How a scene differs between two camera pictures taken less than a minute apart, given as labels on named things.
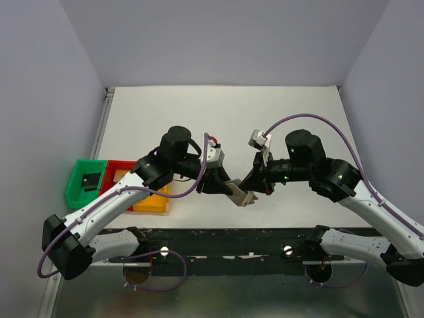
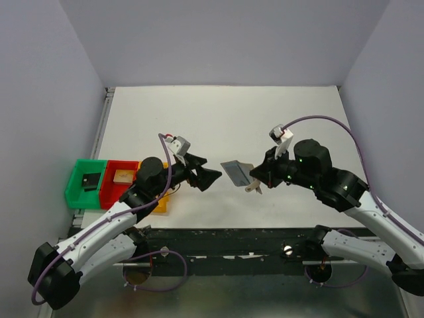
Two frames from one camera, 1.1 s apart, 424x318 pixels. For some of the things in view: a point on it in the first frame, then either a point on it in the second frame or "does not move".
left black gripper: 214,179 to 205,177
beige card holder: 239,196 to 238,172
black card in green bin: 90,181 does not move
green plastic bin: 75,193 does not move
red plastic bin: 109,172 does not move
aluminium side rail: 108,93 does not move
